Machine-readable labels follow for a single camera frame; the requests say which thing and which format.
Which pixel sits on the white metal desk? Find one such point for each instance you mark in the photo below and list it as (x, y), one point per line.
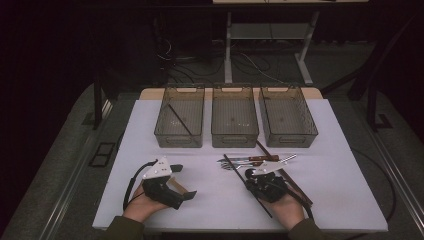
(266, 31)

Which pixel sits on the large black metal stand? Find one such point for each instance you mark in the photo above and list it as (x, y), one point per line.
(371, 100)

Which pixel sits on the small wooden spoon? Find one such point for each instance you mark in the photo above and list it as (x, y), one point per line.
(178, 185)

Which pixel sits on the transparent grey plastic bin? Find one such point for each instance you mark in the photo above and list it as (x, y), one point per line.
(233, 113)
(286, 116)
(180, 113)

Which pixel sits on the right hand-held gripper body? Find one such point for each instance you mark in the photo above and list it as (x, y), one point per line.
(271, 190)

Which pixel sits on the person's right hand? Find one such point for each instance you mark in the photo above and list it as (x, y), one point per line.
(286, 211)

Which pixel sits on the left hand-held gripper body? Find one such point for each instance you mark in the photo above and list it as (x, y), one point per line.
(160, 193)

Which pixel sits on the metal floor rail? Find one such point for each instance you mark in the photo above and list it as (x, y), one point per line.
(67, 196)
(405, 190)

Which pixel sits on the person's left hand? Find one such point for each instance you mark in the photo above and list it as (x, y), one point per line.
(140, 208)

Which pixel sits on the metal spoon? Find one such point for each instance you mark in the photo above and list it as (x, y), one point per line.
(290, 157)

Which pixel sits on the black floor outlet frame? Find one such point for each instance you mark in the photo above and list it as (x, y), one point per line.
(101, 155)

